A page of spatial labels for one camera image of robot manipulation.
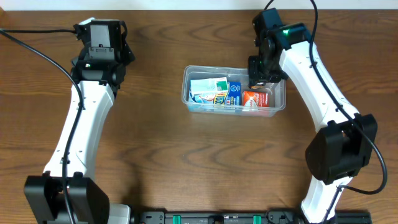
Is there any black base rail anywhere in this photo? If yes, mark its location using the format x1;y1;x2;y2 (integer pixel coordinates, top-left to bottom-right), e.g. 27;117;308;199
130;210;373;224

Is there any clear plastic container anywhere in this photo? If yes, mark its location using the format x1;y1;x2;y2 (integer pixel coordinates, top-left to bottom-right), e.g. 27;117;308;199
182;65;286;117

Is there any dark bottle white cap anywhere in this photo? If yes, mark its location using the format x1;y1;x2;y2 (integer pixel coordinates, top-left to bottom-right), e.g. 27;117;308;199
249;82;267;90

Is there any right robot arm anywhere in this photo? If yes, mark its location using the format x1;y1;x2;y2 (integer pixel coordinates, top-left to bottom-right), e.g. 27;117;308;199
248;8;377;223

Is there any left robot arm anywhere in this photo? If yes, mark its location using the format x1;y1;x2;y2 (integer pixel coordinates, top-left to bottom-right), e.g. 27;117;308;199
24;18;135;223

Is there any white blue medicine box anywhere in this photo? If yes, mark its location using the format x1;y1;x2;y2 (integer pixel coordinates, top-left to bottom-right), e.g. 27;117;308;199
190;77;228;96

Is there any red white medicine box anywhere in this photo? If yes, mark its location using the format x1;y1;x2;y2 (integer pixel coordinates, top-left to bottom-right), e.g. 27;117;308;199
242;91;269;111

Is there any blue fever patch box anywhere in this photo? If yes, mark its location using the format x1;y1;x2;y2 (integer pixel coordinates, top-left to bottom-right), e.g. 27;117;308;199
188;82;241;106

